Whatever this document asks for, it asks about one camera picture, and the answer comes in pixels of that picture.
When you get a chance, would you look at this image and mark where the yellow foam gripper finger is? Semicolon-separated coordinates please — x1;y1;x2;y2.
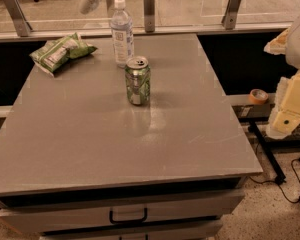
266;70;300;139
264;29;289;55

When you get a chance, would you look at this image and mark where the green soda can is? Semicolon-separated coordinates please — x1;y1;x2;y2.
125;56;151;106

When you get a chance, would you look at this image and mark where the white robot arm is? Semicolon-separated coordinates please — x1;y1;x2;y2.
264;15;300;139

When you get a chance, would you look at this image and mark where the orange tape roll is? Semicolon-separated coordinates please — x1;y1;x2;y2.
249;89;269;105

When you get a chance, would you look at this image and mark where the black metal stand leg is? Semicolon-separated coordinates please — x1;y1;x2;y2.
248;120;286;185

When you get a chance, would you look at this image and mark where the grey lower drawer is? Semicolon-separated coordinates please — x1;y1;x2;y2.
39;220;222;240

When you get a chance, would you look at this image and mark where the grey drawer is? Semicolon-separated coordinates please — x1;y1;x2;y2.
0;189;244;233
39;220;222;240

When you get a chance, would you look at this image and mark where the clear plastic water bottle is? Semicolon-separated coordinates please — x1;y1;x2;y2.
110;0;134;68

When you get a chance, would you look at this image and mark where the green snack bag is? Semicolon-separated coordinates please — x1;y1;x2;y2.
30;33;97;76

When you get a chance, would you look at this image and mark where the grey top drawer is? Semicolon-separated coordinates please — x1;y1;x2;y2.
0;189;244;233

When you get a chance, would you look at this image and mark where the right metal railing bracket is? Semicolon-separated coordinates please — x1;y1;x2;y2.
221;0;242;30

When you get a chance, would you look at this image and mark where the metal railing bracket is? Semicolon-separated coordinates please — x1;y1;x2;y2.
221;0;242;30
3;0;32;37
143;0;155;33

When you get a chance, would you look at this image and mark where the middle metal railing bracket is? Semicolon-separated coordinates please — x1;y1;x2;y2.
143;0;155;33

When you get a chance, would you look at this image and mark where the black drawer handle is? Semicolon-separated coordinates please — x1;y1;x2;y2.
109;208;148;225

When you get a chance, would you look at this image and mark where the left metal railing bracket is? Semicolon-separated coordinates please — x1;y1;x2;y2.
3;0;32;37

